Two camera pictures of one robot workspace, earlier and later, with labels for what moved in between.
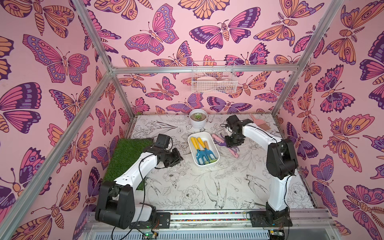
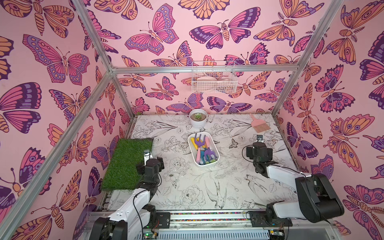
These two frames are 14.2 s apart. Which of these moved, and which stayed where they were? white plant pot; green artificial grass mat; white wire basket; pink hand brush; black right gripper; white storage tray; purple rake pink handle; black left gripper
Moved: black right gripper; black left gripper; purple rake pink handle
Stayed: white wire basket; pink hand brush; white plant pot; white storage tray; green artificial grass mat
